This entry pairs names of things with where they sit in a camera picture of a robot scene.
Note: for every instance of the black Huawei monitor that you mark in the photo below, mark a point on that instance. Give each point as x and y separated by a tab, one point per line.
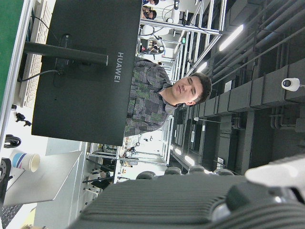
83	107

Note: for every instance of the white security camera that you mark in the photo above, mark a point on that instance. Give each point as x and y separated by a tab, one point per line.
289	83

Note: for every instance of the white keyboard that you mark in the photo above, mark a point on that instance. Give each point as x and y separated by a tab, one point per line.
33	90

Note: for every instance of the man in patterned shirt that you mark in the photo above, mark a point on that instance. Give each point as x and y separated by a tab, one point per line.
147	100

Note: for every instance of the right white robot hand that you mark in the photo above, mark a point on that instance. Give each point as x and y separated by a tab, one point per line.
178	202

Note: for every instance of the white paper cup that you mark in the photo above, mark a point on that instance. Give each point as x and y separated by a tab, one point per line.
23	161

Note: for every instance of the silver laptop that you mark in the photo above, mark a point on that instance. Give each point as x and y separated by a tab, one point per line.
47	181

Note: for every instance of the background aluminium workcell frame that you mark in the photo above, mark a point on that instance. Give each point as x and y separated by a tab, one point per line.
186	29

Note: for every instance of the green conveyor belt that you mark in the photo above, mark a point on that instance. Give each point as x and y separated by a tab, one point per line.
7	35

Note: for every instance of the black metal bracket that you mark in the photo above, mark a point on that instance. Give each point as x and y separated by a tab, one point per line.
4	171

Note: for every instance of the long ceiling light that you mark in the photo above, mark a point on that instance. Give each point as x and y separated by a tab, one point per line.
231	37

